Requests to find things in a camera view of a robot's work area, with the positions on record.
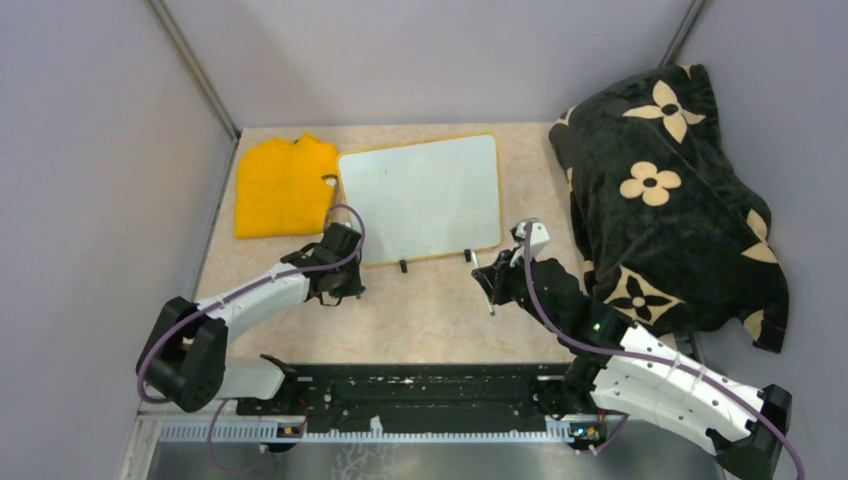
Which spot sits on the metal corner post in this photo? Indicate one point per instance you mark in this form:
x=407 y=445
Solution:
x=192 y=65
x=685 y=28

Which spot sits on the yellow folded sweatshirt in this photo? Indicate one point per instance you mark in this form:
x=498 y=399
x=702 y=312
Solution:
x=283 y=189

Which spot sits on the whiteboard with yellow frame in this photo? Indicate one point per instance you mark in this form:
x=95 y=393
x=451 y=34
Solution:
x=425 y=199

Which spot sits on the left metal corner post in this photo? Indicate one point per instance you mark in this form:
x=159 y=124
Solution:
x=192 y=65

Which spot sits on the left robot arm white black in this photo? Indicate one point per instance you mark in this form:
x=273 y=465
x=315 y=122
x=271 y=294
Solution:
x=185 y=358

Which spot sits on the white marker pen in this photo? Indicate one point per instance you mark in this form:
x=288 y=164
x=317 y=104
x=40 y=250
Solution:
x=479 y=276

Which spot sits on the right metal corner post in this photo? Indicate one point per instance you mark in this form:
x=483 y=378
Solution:
x=685 y=28

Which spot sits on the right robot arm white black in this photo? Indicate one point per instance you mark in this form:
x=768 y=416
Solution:
x=620 y=366

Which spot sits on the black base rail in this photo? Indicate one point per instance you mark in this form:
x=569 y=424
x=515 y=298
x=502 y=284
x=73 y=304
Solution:
x=432 y=399

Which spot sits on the black floral blanket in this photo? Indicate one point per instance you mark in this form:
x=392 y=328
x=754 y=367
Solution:
x=669 y=234

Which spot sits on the white slotted cable duct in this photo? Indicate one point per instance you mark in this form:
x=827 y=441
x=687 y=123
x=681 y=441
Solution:
x=271 y=432

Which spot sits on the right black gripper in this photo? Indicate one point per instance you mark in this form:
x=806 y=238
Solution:
x=495 y=277

